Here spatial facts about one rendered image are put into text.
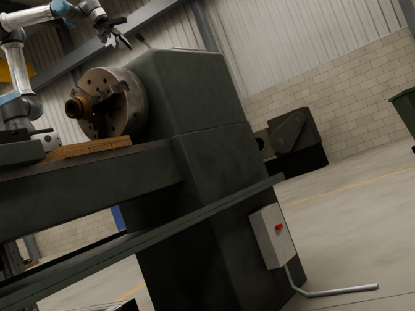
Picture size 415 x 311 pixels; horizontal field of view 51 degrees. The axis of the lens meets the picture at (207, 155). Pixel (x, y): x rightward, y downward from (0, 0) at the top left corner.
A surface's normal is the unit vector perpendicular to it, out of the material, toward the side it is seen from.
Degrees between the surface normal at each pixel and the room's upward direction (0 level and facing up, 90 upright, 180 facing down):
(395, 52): 90
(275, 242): 90
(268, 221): 90
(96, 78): 90
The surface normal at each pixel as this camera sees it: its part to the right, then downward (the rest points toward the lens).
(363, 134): -0.45, 0.11
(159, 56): 0.76, -0.31
